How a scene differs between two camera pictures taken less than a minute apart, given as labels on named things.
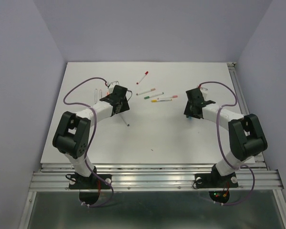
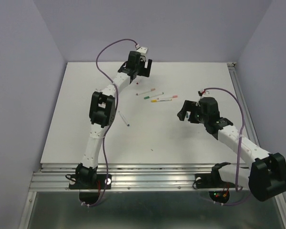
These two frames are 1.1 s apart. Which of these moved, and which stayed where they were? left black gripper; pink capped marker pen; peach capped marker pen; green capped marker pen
Moved: left black gripper
Stayed: peach capped marker pen; green capped marker pen; pink capped marker pen
